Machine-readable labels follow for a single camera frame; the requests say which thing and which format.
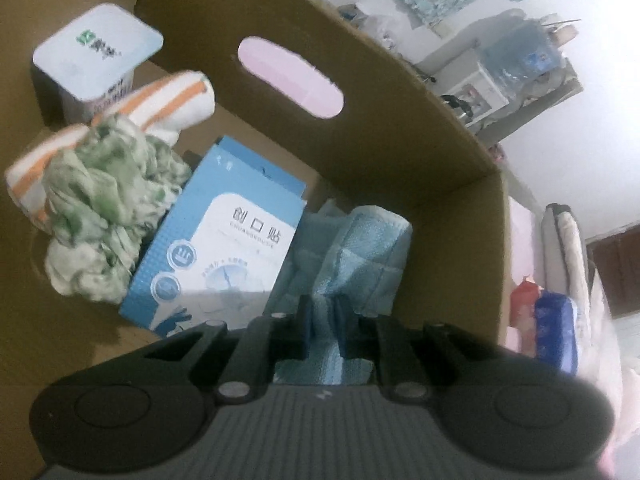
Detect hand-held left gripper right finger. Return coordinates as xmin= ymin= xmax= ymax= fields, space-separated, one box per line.
xmin=334 ymin=296 xmax=482 ymax=402

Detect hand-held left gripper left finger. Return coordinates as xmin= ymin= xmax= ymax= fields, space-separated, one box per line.
xmin=145 ymin=295 xmax=316 ymax=404

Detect light blue towel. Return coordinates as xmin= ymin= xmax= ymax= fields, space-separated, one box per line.
xmin=262 ymin=199 xmax=415 ymax=386

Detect blue bandage box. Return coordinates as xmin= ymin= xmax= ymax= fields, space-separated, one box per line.
xmin=119 ymin=135 xmax=308 ymax=338

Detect cardboard box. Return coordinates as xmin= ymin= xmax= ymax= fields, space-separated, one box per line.
xmin=0 ymin=0 xmax=511 ymax=480

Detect dark blue packet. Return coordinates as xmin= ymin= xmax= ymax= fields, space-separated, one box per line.
xmin=532 ymin=292 xmax=581 ymax=376

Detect green floral cloth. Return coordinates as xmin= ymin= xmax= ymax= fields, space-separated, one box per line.
xmin=42 ymin=112 xmax=193 ymax=306

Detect orange striped white towel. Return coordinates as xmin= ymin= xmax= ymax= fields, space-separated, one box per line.
xmin=5 ymin=70 xmax=216 ymax=233

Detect white yogurt cup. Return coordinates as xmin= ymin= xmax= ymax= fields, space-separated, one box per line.
xmin=31 ymin=4 xmax=165 ymax=128

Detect red wet wipes pack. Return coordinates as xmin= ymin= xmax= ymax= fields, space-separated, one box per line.
xmin=510 ymin=275 xmax=543 ymax=356

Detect white water dispenser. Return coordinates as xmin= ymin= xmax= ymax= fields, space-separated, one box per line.
xmin=440 ymin=67 xmax=511 ymax=126

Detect dark brown wooden door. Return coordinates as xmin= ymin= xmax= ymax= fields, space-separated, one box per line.
xmin=585 ymin=225 xmax=640 ymax=318

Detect blue water bottle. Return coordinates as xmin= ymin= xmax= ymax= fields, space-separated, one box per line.
xmin=480 ymin=25 xmax=561 ymax=91

